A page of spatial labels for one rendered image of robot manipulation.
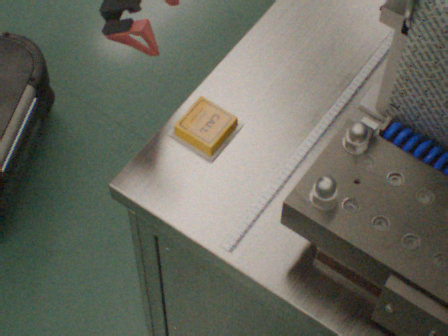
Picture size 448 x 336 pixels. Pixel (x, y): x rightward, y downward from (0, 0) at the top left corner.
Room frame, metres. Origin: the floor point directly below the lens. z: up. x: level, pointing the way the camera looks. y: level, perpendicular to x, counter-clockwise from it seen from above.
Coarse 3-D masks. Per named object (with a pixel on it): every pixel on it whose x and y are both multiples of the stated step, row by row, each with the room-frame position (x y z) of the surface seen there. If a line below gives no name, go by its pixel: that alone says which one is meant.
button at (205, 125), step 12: (192, 108) 0.80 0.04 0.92; (204, 108) 0.80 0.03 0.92; (216, 108) 0.80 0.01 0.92; (180, 120) 0.77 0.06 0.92; (192, 120) 0.77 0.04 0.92; (204, 120) 0.77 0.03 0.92; (216, 120) 0.77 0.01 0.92; (228, 120) 0.78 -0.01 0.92; (180, 132) 0.76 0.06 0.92; (192, 132) 0.75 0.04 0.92; (204, 132) 0.75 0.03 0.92; (216, 132) 0.75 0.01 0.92; (228, 132) 0.76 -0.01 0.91; (192, 144) 0.74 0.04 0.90; (204, 144) 0.73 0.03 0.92; (216, 144) 0.74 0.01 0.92
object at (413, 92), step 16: (416, 48) 0.71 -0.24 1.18; (432, 48) 0.70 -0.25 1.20; (400, 64) 0.72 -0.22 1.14; (416, 64) 0.71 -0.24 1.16; (432, 64) 0.70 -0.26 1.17; (400, 80) 0.72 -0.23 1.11; (416, 80) 0.70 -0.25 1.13; (432, 80) 0.69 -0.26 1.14; (400, 96) 0.71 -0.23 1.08; (416, 96) 0.70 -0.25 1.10; (432, 96) 0.69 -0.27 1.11; (400, 112) 0.71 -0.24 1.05; (416, 112) 0.70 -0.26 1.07; (432, 112) 0.69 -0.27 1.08; (416, 128) 0.69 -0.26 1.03; (432, 128) 0.68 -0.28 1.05
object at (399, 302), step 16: (384, 288) 0.47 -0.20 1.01; (400, 288) 0.47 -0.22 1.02; (384, 304) 0.46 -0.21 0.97; (400, 304) 0.45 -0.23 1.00; (416, 304) 0.44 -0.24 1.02; (432, 304) 0.44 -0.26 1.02; (384, 320) 0.46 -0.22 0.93; (400, 320) 0.45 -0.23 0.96; (416, 320) 0.44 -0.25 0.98; (432, 320) 0.43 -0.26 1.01
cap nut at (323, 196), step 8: (328, 176) 0.59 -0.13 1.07; (320, 184) 0.58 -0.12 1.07; (328, 184) 0.58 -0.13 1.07; (336, 184) 0.59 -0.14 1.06; (312, 192) 0.59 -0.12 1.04; (320, 192) 0.58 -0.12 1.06; (328, 192) 0.57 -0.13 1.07; (336, 192) 0.58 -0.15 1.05; (312, 200) 0.58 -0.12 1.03; (320, 200) 0.57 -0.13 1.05; (328, 200) 0.57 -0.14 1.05; (336, 200) 0.58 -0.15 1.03; (320, 208) 0.57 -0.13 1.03; (328, 208) 0.57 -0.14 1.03
